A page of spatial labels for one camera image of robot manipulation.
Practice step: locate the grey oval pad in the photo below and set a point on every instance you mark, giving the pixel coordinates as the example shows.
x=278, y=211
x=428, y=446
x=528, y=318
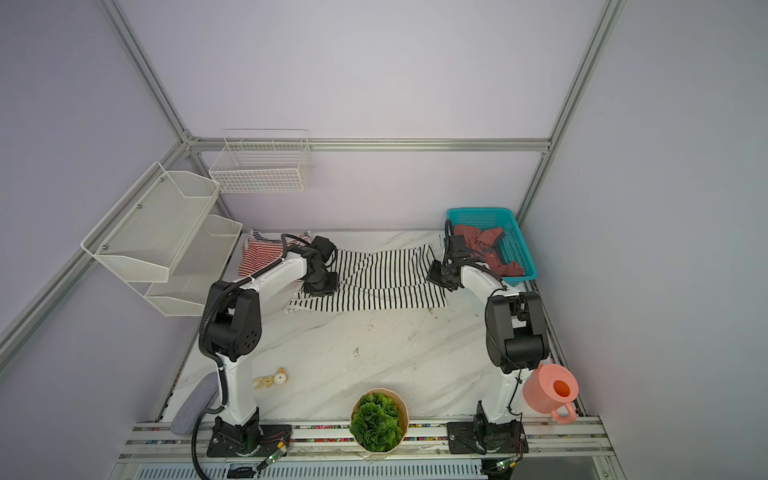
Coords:
x=199, y=400

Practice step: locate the dark red tank top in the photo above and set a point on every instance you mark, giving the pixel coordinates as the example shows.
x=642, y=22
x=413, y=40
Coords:
x=486, y=244

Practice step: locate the red white striped tank top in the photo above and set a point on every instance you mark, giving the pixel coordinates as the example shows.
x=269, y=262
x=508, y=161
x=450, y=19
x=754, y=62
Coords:
x=258, y=252

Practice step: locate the teal plastic basket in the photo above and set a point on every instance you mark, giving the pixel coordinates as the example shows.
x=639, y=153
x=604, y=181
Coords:
x=512, y=246

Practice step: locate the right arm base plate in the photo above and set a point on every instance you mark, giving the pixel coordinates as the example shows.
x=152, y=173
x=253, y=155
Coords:
x=487, y=439

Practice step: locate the pink watering can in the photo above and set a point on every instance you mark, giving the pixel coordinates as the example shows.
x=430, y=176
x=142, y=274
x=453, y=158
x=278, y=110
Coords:
x=552, y=389

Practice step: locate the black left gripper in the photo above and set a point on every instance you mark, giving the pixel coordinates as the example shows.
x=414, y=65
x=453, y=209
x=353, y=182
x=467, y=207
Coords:
x=333, y=285

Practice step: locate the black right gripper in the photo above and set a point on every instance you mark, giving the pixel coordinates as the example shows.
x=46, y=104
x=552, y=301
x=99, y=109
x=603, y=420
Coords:
x=435, y=282

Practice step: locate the small yellow white toy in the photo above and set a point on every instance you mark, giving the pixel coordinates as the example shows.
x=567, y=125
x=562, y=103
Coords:
x=278, y=378

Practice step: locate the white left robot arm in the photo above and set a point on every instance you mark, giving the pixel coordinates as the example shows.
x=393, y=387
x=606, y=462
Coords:
x=231, y=328

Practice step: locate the aluminium front rail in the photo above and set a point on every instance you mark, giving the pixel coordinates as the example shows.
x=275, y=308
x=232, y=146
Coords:
x=425, y=439

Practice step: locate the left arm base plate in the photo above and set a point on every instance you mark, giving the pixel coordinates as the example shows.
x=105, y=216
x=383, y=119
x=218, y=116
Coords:
x=270, y=438

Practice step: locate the black white striped tank top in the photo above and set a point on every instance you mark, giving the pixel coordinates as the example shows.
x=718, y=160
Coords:
x=393, y=279

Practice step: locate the white mesh lower shelf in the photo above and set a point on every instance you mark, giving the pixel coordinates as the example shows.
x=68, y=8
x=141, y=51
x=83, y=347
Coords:
x=204, y=262

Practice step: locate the green plant in pot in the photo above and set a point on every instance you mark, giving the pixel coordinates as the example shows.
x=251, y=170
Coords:
x=379, y=421

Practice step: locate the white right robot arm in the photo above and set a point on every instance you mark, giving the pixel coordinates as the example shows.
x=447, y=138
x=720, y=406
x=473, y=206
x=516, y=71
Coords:
x=516, y=342

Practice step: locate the white wire wall basket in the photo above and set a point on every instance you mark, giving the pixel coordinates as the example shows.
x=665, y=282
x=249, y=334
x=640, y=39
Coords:
x=263, y=161

